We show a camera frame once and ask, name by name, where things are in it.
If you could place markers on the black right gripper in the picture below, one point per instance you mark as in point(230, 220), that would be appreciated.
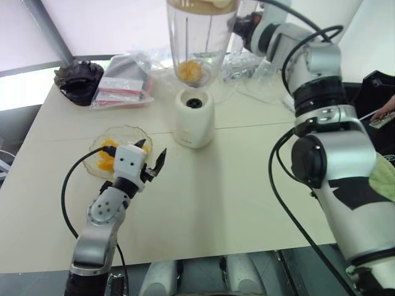
point(242, 29)

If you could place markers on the person's bare hand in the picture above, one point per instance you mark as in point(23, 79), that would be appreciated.
point(385, 111)

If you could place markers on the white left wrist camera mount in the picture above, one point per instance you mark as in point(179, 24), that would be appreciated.
point(128, 166)

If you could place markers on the grey rounded shell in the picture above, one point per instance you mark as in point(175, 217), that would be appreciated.
point(245, 276)
point(159, 279)

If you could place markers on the crumpled clear plastic bag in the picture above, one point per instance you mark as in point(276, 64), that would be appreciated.
point(247, 66)

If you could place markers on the plastic bag with red-white packets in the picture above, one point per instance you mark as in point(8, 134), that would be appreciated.
point(123, 83)

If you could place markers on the white blender base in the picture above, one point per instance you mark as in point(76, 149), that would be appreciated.
point(192, 123)

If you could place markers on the crumpled black cloth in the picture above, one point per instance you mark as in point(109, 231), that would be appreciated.
point(78, 80)

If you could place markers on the light green cloth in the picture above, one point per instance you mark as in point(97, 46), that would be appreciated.
point(384, 179)

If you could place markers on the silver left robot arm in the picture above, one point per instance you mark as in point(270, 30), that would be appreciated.
point(98, 228)

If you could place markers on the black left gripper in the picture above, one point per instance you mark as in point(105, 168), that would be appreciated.
point(149, 174)

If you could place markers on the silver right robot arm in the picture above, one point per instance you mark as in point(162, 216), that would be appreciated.
point(333, 148)

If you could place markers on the orange segments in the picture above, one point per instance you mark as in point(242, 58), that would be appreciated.
point(191, 71)

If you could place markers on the clear plastic blender jar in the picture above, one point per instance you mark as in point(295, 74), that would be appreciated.
point(197, 40)

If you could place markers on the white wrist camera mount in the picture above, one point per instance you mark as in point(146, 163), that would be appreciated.
point(258, 37)
point(128, 166)

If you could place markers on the clear glass bowl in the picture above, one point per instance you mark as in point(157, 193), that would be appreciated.
point(123, 132)

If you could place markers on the peeled orange segment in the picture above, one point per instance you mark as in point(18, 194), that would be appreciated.
point(109, 143)
point(147, 150)
point(105, 164)

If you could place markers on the peach plastic blender lid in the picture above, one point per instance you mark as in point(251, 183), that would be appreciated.
point(220, 3)

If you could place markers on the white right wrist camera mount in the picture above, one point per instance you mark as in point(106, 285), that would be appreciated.
point(258, 37)

